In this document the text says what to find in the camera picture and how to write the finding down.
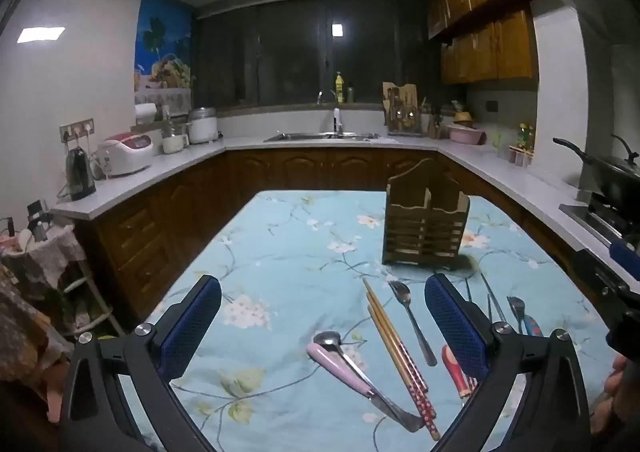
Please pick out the curved chrome faucet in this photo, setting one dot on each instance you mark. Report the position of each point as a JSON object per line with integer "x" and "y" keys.
{"x": 325, "y": 95}

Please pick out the metal fork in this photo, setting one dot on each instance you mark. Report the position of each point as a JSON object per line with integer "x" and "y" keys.
{"x": 414, "y": 319}

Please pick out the wooden lower cabinets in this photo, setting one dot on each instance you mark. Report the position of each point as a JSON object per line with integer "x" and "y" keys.
{"x": 200, "y": 192}

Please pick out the grey bottle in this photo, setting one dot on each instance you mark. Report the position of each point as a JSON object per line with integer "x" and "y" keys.
{"x": 350, "y": 94}

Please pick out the red dotted wooden chopstick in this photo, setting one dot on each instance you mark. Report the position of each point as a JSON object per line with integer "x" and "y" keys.
{"x": 417, "y": 399}
{"x": 400, "y": 362}

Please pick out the wooden utensil holder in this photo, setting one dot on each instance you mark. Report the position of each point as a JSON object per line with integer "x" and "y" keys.
{"x": 425, "y": 227}

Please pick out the dark window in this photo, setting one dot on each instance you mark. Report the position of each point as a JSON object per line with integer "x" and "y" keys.
{"x": 290, "y": 51}

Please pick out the white sink faucet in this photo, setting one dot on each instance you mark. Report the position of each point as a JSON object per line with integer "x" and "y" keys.
{"x": 338, "y": 120}

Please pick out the blue floral tablecloth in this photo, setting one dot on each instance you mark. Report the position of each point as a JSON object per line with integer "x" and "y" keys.
{"x": 280, "y": 262}

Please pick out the wooden knife rack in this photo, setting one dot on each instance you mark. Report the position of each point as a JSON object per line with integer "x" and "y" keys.
{"x": 400, "y": 106}

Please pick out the dark thin chopsticks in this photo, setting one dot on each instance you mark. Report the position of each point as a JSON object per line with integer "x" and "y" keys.
{"x": 492, "y": 299}

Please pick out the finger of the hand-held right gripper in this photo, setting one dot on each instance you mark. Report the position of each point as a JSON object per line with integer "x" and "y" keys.
{"x": 625, "y": 254}

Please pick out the dark wall outlet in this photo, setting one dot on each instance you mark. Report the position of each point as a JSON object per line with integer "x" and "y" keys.
{"x": 492, "y": 106}

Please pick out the wall socket strip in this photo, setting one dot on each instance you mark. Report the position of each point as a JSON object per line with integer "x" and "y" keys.
{"x": 75, "y": 129}

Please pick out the cloth covered side rack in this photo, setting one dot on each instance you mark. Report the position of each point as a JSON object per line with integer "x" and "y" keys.
{"x": 50, "y": 252}

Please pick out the wooden cabinets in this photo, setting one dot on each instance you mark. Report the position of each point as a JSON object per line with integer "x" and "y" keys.
{"x": 200, "y": 192}
{"x": 480, "y": 6}

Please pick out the spice jars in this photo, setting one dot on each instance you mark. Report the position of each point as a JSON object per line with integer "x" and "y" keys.
{"x": 522, "y": 146}

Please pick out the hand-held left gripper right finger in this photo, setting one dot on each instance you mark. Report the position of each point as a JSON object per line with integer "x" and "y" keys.
{"x": 455, "y": 329}

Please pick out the white red rice cooker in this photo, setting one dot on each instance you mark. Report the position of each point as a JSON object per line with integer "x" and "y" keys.
{"x": 125, "y": 151}

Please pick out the person's right hand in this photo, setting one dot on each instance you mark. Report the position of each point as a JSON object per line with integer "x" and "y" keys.
{"x": 616, "y": 379}

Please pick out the yellow bottle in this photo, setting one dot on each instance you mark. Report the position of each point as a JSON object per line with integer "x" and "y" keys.
{"x": 339, "y": 89}

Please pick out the white electric cooker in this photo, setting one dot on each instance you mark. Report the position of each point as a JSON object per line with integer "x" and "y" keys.
{"x": 202, "y": 126}

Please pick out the fruit wall poster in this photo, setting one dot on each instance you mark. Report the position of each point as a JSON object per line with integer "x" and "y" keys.
{"x": 162, "y": 46}

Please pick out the metal spoon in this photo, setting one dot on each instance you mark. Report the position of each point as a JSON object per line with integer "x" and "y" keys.
{"x": 327, "y": 340}

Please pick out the steel sink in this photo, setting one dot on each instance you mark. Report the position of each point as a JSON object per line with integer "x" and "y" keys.
{"x": 320, "y": 136}

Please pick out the black kettle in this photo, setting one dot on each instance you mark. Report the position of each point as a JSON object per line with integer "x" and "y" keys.
{"x": 80, "y": 174}

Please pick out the countertop utensil crock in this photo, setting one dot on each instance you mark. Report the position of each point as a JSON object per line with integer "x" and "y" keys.
{"x": 430, "y": 124}

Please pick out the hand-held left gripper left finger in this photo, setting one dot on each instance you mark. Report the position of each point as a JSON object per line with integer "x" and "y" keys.
{"x": 192, "y": 329}

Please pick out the pink basin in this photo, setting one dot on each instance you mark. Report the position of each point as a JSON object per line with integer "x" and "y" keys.
{"x": 467, "y": 135}

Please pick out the straw coloured lid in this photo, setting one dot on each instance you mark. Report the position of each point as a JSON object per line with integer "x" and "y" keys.
{"x": 463, "y": 117}

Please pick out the gas stove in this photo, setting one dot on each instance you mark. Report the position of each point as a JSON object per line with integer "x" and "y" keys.
{"x": 595, "y": 219}

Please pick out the black wok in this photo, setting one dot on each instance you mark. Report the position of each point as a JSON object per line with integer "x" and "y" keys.
{"x": 617, "y": 182}

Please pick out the wooden upper cabinets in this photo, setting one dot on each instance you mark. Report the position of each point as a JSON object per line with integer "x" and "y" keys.
{"x": 480, "y": 6}

